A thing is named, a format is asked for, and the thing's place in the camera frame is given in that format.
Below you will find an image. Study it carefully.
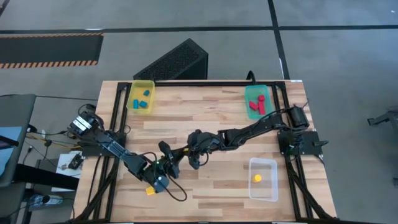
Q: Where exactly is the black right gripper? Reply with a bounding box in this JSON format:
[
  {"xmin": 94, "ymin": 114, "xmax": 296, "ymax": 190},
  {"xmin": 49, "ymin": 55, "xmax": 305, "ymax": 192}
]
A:
[{"xmin": 186, "ymin": 129, "xmax": 225, "ymax": 170}]

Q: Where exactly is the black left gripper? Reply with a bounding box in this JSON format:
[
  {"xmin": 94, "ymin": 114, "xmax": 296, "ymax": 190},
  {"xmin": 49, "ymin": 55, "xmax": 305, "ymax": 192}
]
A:
[{"xmin": 152, "ymin": 141, "xmax": 189, "ymax": 180}]

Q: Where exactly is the yellow translucent bin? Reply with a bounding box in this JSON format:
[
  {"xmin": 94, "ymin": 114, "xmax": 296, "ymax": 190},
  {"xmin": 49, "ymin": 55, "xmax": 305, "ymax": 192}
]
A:
[{"xmin": 126, "ymin": 80, "xmax": 156, "ymax": 115}]

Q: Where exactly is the clear plastic bin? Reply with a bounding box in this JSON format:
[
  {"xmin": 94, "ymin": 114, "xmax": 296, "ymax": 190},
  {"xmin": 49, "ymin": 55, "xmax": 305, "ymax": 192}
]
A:
[{"xmin": 248, "ymin": 157, "xmax": 279, "ymax": 202}]

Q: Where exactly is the teal translucent bin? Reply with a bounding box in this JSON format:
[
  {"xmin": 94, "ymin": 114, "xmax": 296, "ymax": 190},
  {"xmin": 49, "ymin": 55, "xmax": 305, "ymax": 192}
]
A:
[{"xmin": 244, "ymin": 84, "xmax": 275, "ymax": 121}]

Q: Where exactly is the black perforated computer case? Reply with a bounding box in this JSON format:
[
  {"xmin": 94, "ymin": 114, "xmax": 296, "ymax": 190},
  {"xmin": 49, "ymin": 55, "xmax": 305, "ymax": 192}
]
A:
[{"xmin": 132, "ymin": 37, "xmax": 209, "ymax": 81}]

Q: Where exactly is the small black device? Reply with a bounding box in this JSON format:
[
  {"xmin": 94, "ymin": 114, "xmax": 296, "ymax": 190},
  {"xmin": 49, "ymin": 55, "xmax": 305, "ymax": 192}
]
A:
[{"xmin": 68, "ymin": 154, "xmax": 83, "ymax": 170}]

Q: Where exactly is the white paper sheet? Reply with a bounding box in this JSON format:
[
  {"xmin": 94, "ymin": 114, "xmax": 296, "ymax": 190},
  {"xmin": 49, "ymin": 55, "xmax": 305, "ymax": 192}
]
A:
[{"xmin": 51, "ymin": 151, "xmax": 83, "ymax": 192}]

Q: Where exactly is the black bar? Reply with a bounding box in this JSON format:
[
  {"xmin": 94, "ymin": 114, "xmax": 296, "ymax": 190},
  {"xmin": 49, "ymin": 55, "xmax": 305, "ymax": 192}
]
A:
[{"xmin": 14, "ymin": 163, "xmax": 80, "ymax": 190}]

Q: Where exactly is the clear water bottle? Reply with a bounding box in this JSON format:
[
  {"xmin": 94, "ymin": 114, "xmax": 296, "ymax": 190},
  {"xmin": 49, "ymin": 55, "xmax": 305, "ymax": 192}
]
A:
[{"xmin": 29, "ymin": 194, "xmax": 65, "ymax": 208}]

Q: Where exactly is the black hazard-striped floor mat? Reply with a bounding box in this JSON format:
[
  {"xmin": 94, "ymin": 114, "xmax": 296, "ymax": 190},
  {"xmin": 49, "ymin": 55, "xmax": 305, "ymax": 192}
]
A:
[{"xmin": 0, "ymin": 32, "xmax": 104, "ymax": 70}]

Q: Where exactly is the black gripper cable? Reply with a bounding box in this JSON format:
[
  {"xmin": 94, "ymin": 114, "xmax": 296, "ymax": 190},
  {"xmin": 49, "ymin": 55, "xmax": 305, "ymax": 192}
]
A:
[{"xmin": 164, "ymin": 175, "xmax": 188, "ymax": 202}]

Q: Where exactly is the black aluminium table frame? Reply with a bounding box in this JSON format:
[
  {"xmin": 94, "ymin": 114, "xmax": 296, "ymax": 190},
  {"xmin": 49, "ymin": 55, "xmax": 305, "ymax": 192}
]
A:
[{"xmin": 73, "ymin": 80, "xmax": 338, "ymax": 224}]

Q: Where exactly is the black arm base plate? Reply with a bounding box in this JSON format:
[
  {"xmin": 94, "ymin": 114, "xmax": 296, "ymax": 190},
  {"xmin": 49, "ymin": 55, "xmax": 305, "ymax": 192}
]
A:
[
  {"xmin": 277, "ymin": 130, "xmax": 320, "ymax": 156},
  {"xmin": 81, "ymin": 133, "xmax": 127, "ymax": 157}
]

